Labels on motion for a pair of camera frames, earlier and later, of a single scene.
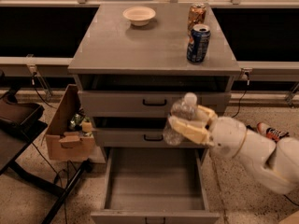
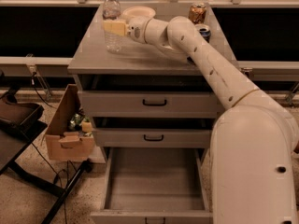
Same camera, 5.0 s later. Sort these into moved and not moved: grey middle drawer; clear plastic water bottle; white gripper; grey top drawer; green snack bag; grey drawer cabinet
Moved: white gripper; clear plastic water bottle
Not moved: grey drawer cabinet; green snack bag; grey top drawer; grey middle drawer
